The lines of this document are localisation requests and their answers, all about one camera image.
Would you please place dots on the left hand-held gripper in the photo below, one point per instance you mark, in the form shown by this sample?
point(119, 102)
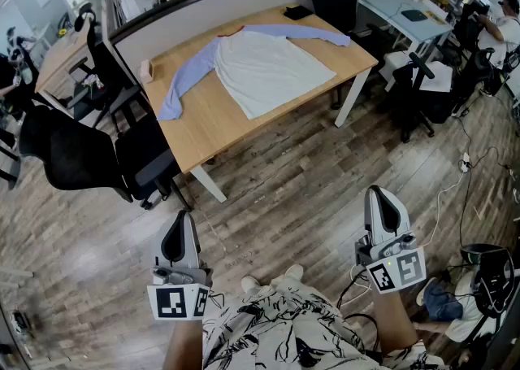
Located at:
point(170, 303)

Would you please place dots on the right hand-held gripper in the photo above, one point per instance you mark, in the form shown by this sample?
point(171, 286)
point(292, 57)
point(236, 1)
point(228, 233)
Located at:
point(402, 271)

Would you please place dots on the white shirt with lavender sleeves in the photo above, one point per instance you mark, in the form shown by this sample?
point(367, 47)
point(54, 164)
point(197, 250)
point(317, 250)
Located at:
point(264, 67)

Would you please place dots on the person's right forearm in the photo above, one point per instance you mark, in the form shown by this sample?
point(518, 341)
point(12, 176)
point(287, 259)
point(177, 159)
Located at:
point(394, 319)

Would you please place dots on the person's left forearm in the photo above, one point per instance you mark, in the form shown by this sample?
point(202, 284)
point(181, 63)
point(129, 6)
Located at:
point(183, 348)

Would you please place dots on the person's white left shoe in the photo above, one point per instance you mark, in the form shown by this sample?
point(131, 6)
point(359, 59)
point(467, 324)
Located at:
point(252, 285)

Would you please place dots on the person's white shoe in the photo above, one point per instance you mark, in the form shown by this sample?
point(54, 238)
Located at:
point(294, 272)
point(252, 285)

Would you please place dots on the white power strip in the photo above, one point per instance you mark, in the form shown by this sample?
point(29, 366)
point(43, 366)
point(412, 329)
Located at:
point(465, 162)

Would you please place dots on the person's white right shoe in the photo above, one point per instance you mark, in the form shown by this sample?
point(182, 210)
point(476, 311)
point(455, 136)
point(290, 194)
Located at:
point(294, 272)

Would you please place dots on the white paper sheet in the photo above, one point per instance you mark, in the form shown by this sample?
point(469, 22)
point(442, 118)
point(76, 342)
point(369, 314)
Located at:
point(438, 75)

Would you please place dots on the small white digital clock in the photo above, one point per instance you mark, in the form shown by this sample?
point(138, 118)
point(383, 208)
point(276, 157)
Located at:
point(146, 71)

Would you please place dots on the black router box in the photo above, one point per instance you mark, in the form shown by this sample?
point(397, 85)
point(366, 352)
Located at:
point(414, 15)

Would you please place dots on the light blue desk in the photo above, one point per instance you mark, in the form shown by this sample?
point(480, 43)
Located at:
point(382, 6)

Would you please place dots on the wooden side desk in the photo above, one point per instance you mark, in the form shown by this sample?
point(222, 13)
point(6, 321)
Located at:
point(61, 59)

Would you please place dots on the black pouch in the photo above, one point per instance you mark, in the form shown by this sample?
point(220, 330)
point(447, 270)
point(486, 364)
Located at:
point(297, 13)

